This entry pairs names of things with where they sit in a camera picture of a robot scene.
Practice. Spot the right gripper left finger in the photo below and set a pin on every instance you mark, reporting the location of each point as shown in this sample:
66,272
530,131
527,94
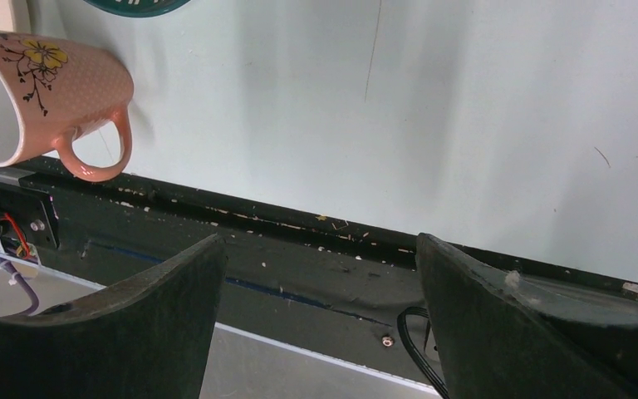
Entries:
147,336

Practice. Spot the pink ceramic mug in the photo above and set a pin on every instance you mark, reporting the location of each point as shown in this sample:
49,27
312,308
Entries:
55,91

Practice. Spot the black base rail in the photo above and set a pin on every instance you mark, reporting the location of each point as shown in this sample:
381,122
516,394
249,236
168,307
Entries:
344,290

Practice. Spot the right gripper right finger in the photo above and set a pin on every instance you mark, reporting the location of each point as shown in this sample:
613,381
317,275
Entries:
501,334

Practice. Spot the patterned rim white plate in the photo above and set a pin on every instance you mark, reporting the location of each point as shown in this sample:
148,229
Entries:
137,8

